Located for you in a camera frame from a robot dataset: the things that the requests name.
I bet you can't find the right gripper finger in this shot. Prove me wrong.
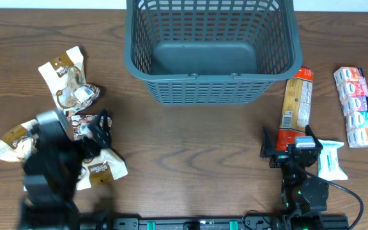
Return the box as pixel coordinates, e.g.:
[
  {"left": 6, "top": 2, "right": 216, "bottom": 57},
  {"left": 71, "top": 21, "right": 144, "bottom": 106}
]
[
  {"left": 305, "top": 125, "right": 319, "bottom": 146},
  {"left": 259, "top": 127, "right": 274, "bottom": 158}
]

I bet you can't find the brown white snack pouch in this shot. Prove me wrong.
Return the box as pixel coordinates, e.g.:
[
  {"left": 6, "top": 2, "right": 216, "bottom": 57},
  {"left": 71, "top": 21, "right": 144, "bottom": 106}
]
[
  {"left": 38, "top": 46, "right": 100, "bottom": 117},
  {"left": 69, "top": 115, "right": 128, "bottom": 190},
  {"left": 0, "top": 119, "right": 38, "bottom": 162}
]

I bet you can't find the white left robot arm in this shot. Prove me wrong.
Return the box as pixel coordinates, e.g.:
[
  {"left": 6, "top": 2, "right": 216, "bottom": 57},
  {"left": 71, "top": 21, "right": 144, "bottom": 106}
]
[{"left": 18, "top": 110, "right": 114, "bottom": 229}]

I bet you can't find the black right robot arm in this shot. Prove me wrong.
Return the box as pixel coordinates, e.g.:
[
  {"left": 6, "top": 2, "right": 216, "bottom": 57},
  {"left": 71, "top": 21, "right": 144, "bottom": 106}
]
[{"left": 260, "top": 126, "right": 328, "bottom": 230}]

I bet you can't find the white wet wipes pack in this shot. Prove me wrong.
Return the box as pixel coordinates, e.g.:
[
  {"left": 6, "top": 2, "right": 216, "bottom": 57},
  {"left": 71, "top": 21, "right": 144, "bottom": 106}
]
[{"left": 318, "top": 139, "right": 348, "bottom": 181}]

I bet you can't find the multicolour tissue pack bundle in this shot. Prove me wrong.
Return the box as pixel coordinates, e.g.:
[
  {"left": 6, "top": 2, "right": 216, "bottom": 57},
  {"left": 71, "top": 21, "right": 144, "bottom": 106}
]
[{"left": 333, "top": 66, "right": 368, "bottom": 148}]

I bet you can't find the orange yellow snack package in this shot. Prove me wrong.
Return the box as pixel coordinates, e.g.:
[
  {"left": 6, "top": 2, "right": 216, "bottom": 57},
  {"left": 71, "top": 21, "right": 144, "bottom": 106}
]
[{"left": 275, "top": 67, "right": 314, "bottom": 150}]

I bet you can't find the grey plastic mesh basket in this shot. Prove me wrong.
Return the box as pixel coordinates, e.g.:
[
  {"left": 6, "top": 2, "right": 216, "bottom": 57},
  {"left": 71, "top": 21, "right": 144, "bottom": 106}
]
[{"left": 124, "top": 0, "right": 303, "bottom": 105}]

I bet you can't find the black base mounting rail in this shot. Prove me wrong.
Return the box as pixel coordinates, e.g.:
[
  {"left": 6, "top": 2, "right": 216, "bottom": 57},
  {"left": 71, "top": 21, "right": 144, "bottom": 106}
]
[{"left": 113, "top": 215, "right": 349, "bottom": 230}]

